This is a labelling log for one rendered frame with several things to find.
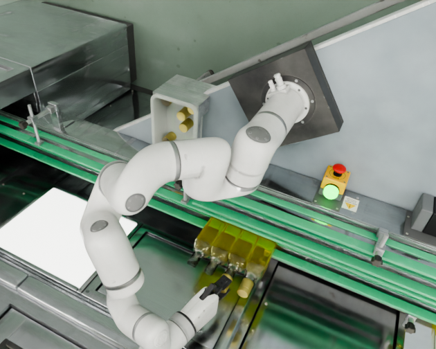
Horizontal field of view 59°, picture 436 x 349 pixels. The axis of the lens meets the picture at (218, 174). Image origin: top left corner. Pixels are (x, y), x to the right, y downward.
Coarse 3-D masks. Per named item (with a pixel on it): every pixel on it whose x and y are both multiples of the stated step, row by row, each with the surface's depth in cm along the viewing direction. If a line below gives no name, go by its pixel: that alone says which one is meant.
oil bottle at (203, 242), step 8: (208, 224) 124; (216, 224) 124; (224, 224) 125; (200, 232) 121; (208, 232) 121; (216, 232) 121; (200, 240) 118; (208, 240) 118; (200, 248) 117; (208, 248) 117; (208, 256) 120
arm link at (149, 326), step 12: (144, 324) 87; (156, 324) 86; (168, 324) 95; (144, 336) 85; (156, 336) 85; (168, 336) 89; (180, 336) 94; (144, 348) 86; (156, 348) 87; (168, 348) 90; (180, 348) 94
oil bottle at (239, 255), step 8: (248, 232) 122; (240, 240) 119; (248, 240) 119; (256, 240) 120; (232, 248) 117; (240, 248) 117; (248, 248) 117; (232, 256) 114; (240, 256) 114; (248, 256) 116; (232, 264) 114; (240, 264) 113
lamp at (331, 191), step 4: (328, 184) 115; (332, 184) 114; (324, 188) 116; (328, 188) 114; (332, 188) 113; (336, 188) 114; (324, 192) 115; (328, 192) 114; (332, 192) 113; (336, 192) 113; (328, 196) 114; (332, 196) 114; (336, 196) 114
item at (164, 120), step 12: (156, 96) 124; (156, 108) 129; (168, 108) 134; (180, 108) 131; (192, 108) 120; (156, 120) 132; (168, 120) 137; (180, 120) 135; (156, 132) 135; (168, 132) 140; (180, 132) 138; (192, 132) 135
